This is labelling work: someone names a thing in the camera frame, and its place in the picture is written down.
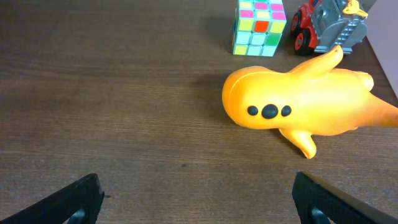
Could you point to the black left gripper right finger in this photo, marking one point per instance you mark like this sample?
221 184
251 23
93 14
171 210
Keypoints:
317 201

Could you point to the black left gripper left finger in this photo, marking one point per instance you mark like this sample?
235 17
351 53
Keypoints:
79 202

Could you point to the yellow rubber animal toy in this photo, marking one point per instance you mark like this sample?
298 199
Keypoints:
314 98

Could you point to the red grey toy truck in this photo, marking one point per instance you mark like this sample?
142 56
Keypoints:
320 25

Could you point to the pastel rubik's cube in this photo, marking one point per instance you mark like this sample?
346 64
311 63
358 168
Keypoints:
258 27

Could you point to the beige cardboard box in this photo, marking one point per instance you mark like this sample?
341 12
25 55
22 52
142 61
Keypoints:
382 35

